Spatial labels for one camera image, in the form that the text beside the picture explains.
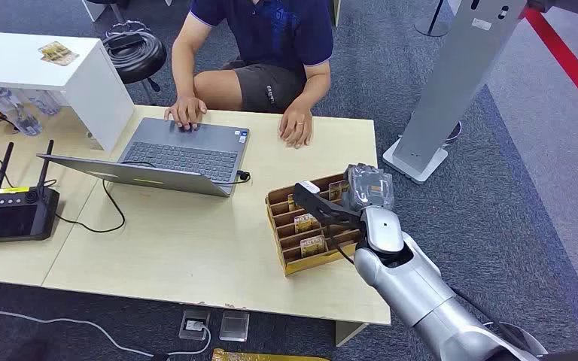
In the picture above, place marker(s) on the metal floor socket cover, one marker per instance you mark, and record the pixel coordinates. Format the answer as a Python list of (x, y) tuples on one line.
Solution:
[(234, 326)]

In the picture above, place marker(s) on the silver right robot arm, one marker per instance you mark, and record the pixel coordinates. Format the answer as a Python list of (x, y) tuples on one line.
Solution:
[(418, 291)]

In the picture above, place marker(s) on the yellow printed card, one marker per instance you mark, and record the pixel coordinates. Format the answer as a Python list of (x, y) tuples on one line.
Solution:
[(58, 53), (313, 246), (338, 189), (292, 204), (306, 223)]

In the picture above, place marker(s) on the grey stanchion base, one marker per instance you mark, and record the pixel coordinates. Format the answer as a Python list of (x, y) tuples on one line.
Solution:
[(431, 25)]

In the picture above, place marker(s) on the person's left forearm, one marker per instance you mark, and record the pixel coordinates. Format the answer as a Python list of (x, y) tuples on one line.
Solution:
[(311, 87)]

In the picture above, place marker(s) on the grey laptop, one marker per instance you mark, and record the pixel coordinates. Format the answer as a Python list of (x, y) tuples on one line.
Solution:
[(184, 157)]

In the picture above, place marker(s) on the black remote controller with antennas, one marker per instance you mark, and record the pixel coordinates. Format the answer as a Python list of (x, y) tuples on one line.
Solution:
[(15, 214)]

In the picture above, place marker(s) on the floor power socket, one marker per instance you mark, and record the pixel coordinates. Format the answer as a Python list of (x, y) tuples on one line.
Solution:
[(194, 324)]

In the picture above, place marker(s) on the red floor tape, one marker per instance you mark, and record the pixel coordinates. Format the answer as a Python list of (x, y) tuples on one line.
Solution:
[(568, 60)]

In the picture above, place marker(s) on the silver kiosk stand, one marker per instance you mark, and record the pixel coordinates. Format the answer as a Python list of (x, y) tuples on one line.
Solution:
[(448, 84)]

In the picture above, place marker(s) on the pale table leg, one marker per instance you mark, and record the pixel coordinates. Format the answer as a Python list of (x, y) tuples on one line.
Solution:
[(349, 333)]

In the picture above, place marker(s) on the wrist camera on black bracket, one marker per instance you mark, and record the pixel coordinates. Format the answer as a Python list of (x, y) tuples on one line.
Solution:
[(326, 208)]

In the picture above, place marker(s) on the black round stool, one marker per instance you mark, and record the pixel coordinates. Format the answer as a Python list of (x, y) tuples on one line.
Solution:
[(142, 62)]

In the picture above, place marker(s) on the person's left hand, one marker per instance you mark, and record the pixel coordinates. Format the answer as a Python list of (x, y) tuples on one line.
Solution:
[(296, 127)]

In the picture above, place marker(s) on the yellow foil sheet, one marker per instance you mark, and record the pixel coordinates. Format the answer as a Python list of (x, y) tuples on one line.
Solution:
[(264, 356)]

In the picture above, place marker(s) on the person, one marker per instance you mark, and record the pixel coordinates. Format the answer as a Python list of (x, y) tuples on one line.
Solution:
[(269, 40)]

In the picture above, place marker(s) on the cardboard card organizer box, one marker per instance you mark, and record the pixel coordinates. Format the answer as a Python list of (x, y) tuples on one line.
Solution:
[(289, 236)]

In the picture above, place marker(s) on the person's hand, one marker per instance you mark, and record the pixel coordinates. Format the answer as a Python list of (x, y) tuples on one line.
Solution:
[(296, 127), (187, 110)]

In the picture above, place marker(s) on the white shelf stand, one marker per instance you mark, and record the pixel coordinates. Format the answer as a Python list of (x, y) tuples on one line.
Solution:
[(89, 84)]

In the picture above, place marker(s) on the person's right hand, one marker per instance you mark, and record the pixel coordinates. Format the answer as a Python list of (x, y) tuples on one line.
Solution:
[(187, 110)]

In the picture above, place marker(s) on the person's right forearm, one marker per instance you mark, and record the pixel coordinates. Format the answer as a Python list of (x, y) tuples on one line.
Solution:
[(185, 65)]

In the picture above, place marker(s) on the clear plastic bottle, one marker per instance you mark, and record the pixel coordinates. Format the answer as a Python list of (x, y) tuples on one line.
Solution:
[(17, 112), (44, 102)]

